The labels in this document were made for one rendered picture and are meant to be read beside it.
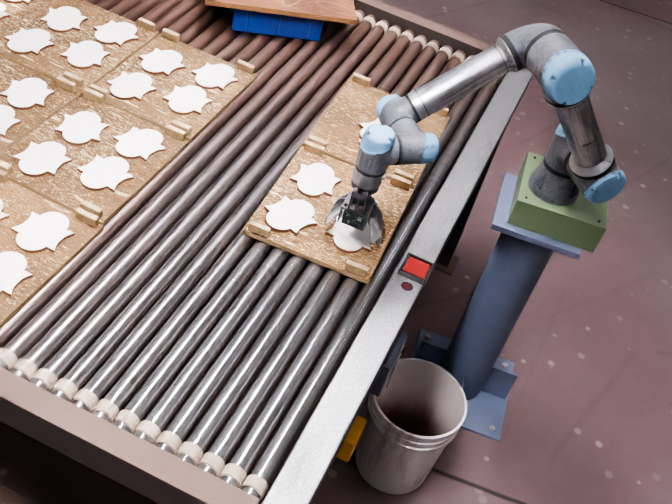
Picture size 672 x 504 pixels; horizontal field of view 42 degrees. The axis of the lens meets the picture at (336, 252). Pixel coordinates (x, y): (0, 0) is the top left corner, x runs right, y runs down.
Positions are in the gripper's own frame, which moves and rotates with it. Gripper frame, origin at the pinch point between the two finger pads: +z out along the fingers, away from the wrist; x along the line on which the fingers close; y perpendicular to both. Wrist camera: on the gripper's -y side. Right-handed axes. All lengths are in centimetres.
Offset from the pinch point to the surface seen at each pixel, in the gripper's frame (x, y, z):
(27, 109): -96, 2, 0
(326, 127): -22.4, -40.1, 1.1
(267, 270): -14.7, 21.8, 1.9
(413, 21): -17, -117, 1
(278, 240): -16.0, 12.2, 0.4
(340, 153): -14.4, -30.8, 0.9
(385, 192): 2.6, -21.6, 0.8
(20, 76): -106, -10, 1
